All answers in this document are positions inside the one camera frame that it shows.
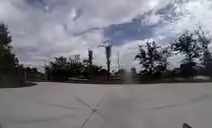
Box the tall palm tree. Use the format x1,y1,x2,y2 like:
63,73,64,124
97,43,114,81

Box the low group of trees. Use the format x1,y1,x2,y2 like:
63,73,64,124
43,55,106,83

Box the group of thin-crowned trees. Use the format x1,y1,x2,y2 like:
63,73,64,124
133,25,212,83

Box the robot's own part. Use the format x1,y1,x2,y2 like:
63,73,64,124
182,122,193,128

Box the dark tall trees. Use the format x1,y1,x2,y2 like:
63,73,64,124
0,22,21,88

